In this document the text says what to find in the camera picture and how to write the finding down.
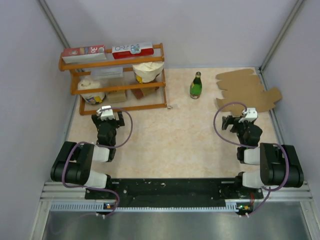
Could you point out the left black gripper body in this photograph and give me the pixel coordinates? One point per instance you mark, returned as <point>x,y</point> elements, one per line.
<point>114,123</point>

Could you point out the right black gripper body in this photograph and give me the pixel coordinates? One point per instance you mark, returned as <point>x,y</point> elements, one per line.
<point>239,128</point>

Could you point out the brown cardboard box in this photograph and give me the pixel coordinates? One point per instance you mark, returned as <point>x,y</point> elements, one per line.
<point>245,86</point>

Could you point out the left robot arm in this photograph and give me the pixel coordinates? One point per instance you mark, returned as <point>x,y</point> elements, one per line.
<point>73,163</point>

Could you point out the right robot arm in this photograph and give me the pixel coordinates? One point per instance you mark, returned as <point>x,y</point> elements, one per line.
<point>276,163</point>

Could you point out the clear plastic box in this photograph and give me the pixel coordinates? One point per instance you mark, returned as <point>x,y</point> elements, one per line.
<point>107,72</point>

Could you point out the tan block on shelf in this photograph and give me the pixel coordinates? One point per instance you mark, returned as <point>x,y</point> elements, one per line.
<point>116,96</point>

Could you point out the brown block on shelf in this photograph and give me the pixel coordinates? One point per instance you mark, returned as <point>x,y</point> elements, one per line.
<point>140,93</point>

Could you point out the orange wooden shelf rack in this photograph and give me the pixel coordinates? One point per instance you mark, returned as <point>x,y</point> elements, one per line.
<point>79,71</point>

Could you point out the green glass bottle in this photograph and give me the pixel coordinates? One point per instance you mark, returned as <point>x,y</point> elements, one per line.
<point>195,89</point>

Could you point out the white bag upper shelf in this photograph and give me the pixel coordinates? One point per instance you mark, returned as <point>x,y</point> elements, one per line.
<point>147,72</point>

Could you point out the red white carton right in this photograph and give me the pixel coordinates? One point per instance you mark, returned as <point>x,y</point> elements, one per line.
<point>132,50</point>

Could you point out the red white carton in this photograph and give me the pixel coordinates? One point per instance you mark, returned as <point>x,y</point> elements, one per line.
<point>84,54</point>
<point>132,50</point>

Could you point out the red white carton left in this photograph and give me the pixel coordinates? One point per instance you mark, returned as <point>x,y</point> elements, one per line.
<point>84,54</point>

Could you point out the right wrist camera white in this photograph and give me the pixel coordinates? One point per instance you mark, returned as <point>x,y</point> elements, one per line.
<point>249,114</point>

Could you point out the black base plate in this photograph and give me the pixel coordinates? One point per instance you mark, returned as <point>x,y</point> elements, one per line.
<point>180,192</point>

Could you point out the grey slotted cable duct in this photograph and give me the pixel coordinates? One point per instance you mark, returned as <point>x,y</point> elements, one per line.
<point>106,207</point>

